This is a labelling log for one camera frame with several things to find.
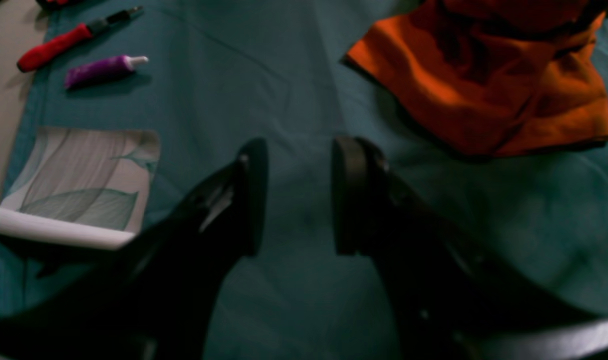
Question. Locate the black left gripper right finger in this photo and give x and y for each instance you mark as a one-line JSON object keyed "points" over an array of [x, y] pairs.
{"points": [[452, 297]]}

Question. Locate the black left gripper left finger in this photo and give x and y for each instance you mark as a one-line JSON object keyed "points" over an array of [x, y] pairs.
{"points": [[153, 298]]}

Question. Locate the orange t-shirt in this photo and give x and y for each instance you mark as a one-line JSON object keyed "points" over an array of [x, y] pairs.
{"points": [[494, 78]]}

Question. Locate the leaf pattern notebook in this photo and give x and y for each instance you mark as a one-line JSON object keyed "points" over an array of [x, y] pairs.
{"points": [[82, 188]]}

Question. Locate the teal table cloth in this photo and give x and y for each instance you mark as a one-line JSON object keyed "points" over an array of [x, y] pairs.
{"points": [[223, 72]]}

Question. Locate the purple glue tube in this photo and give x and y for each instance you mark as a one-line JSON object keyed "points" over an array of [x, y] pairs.
{"points": [[108, 69]]}

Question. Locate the red handled screwdriver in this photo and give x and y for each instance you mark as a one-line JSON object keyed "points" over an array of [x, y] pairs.
{"points": [[43, 54]]}

